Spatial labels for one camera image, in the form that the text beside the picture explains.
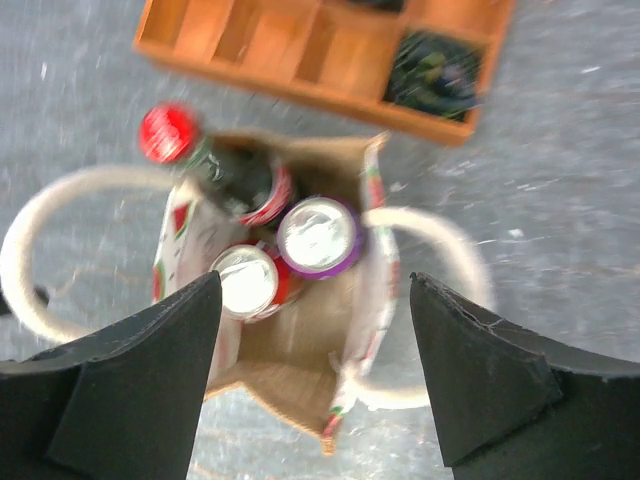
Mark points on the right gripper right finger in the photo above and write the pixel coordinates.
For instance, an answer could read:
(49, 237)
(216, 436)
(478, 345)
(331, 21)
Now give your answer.
(509, 403)

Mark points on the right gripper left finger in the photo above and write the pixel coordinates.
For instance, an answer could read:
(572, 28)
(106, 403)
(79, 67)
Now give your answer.
(121, 403)

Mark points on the burlap canvas watermelon bag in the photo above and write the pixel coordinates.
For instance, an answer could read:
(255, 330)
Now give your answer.
(308, 362)

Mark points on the red cola can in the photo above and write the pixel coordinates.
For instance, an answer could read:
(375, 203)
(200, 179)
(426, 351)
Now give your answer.
(256, 281)

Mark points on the purple Fanta can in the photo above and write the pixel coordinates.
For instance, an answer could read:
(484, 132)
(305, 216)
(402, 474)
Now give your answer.
(321, 237)

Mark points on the glass cola bottle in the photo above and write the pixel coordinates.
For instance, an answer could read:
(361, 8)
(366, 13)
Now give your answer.
(249, 183)

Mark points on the wooden compartment tray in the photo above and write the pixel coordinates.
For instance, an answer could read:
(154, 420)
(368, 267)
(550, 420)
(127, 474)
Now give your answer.
(332, 55)

